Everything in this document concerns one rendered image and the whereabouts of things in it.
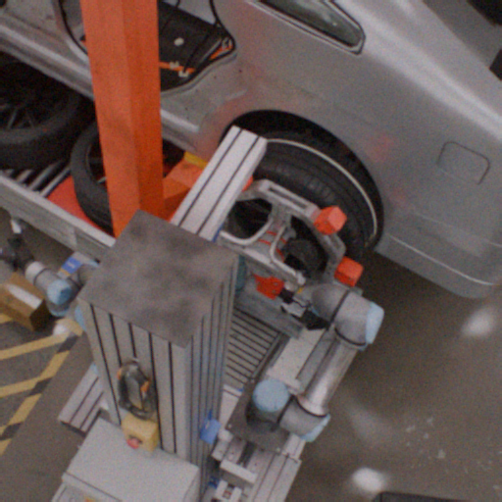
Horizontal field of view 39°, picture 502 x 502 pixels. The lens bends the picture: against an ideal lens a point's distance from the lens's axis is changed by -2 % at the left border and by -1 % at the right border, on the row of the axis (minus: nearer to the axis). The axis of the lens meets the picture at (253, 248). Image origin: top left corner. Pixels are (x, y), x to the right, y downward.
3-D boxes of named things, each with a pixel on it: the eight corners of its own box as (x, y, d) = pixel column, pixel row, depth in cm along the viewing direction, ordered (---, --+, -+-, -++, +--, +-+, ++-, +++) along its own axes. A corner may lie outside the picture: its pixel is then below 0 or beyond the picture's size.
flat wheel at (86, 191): (217, 153, 393) (218, 124, 373) (180, 252, 358) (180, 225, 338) (101, 125, 397) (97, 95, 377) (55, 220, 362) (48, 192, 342)
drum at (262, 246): (296, 247, 304) (301, 228, 292) (271, 284, 294) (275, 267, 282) (268, 231, 307) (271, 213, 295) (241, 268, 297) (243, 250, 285)
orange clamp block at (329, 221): (332, 222, 279) (347, 218, 272) (323, 236, 276) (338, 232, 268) (321, 209, 277) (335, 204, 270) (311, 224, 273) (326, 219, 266)
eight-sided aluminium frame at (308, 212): (329, 294, 317) (354, 225, 271) (323, 305, 314) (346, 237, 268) (225, 235, 329) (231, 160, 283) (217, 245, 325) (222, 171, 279)
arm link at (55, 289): (57, 311, 237) (53, 298, 230) (35, 291, 240) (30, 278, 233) (75, 295, 241) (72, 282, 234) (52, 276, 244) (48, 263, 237)
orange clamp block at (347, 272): (340, 264, 298) (360, 275, 296) (331, 277, 294) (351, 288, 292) (344, 255, 292) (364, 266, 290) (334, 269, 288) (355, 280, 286)
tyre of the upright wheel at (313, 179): (338, 262, 343) (412, 206, 285) (315, 299, 331) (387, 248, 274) (227, 175, 339) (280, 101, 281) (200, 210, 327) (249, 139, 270)
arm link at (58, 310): (82, 300, 252) (78, 285, 243) (59, 322, 247) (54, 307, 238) (67, 287, 254) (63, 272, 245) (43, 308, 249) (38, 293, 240)
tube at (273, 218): (277, 222, 286) (280, 206, 277) (252, 257, 277) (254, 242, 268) (239, 201, 290) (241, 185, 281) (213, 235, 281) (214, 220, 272)
